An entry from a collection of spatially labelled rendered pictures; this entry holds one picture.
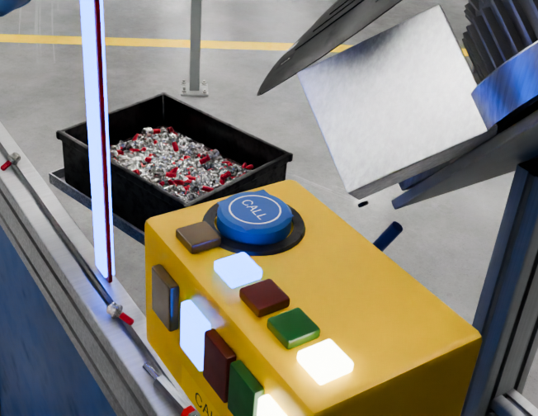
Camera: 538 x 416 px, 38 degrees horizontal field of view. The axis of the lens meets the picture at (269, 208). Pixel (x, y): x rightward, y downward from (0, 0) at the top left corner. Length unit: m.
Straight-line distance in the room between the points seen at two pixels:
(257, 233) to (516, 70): 0.35
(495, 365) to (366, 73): 0.43
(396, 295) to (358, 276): 0.02
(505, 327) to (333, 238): 0.58
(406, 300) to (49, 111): 2.65
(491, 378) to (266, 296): 0.69
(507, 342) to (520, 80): 0.41
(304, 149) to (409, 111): 2.02
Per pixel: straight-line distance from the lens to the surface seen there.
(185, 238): 0.40
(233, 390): 0.37
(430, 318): 0.38
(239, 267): 0.38
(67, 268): 0.74
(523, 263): 0.92
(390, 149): 0.74
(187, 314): 0.39
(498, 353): 1.00
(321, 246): 0.41
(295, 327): 0.35
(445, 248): 2.36
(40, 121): 2.91
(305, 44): 0.95
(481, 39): 0.75
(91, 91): 0.63
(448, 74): 0.75
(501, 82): 0.70
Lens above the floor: 1.31
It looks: 33 degrees down
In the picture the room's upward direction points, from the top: 5 degrees clockwise
